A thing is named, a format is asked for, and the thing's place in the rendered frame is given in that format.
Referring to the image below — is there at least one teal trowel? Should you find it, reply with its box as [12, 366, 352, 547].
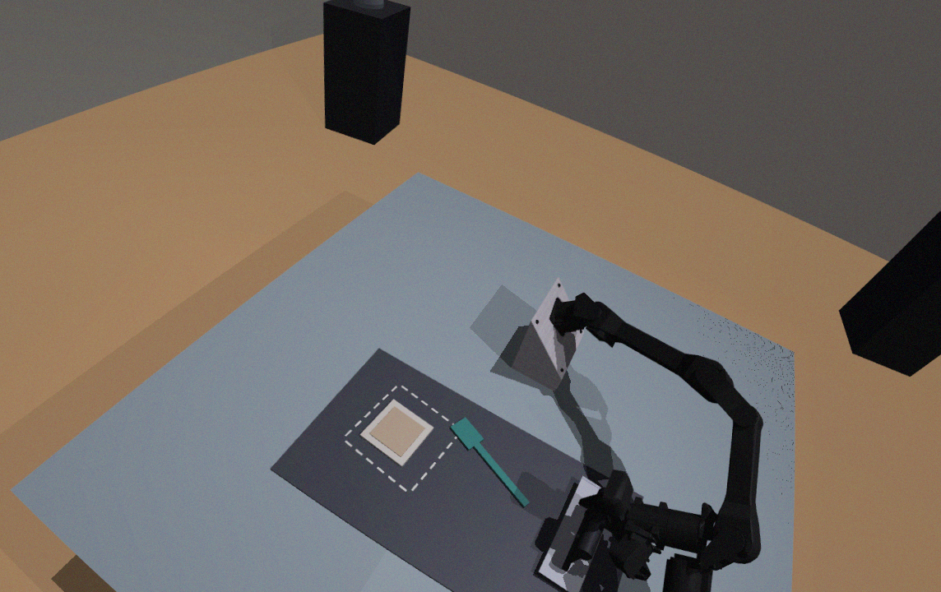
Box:
[450, 417, 529, 508]

